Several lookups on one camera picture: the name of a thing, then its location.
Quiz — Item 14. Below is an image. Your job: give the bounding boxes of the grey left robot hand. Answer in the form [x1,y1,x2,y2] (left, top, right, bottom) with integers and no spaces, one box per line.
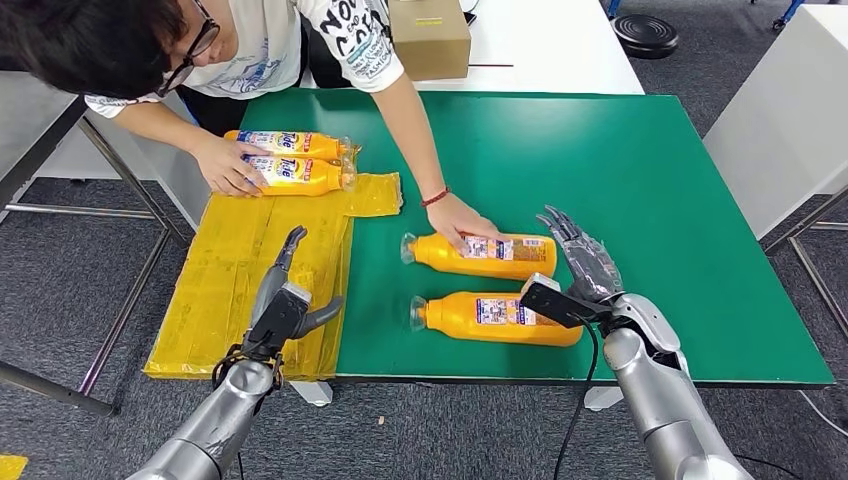
[250,224,346,341]

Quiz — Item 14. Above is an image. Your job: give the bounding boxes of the person's left hand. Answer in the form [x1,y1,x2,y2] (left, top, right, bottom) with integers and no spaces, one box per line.
[425,193,511,252]

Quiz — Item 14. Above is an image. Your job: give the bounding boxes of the person's right hand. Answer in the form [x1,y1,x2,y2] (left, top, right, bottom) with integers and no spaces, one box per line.
[192,135,272,199]

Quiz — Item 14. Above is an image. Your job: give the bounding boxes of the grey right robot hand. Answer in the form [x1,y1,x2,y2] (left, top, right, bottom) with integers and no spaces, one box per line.
[535,205,625,305]

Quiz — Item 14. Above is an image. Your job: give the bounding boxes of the orange detergent bottle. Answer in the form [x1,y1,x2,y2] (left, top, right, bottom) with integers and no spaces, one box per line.
[241,154,358,198]
[409,291,586,348]
[223,129,352,162]
[400,231,559,282]

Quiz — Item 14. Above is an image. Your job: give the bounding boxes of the yellow taped cardboard sheet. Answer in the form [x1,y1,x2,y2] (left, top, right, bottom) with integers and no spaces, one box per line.
[142,148,404,382]

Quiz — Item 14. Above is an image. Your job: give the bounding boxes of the white table foot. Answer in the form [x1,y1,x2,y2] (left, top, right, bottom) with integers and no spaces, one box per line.
[289,382,335,408]
[582,388,627,413]

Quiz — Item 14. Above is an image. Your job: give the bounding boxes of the black glasses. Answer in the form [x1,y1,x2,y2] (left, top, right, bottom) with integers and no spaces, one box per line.
[155,0,221,99]

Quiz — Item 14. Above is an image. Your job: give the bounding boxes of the person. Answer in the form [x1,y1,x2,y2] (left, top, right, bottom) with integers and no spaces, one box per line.
[0,0,511,253]

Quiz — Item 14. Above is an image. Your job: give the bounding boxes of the brown cardboard box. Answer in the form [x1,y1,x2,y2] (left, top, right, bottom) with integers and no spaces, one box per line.
[388,0,473,82]

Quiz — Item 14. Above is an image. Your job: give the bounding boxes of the grey metal table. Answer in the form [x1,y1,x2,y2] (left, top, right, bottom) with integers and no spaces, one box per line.
[0,69,193,417]

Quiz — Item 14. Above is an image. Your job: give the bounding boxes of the black round disc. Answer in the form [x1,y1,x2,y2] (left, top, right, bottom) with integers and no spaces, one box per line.
[610,14,680,61]

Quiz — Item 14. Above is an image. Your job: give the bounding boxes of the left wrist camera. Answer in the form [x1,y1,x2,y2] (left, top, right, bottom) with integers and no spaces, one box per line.
[239,281,314,362]

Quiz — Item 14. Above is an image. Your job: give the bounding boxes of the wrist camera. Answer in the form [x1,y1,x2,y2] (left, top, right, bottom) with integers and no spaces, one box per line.
[239,281,314,362]
[519,272,614,331]

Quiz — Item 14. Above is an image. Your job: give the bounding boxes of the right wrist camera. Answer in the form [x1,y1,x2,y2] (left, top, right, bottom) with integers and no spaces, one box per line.
[519,272,614,331]

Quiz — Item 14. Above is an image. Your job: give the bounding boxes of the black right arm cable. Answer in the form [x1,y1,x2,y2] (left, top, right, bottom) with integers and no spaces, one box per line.
[553,316,602,480]

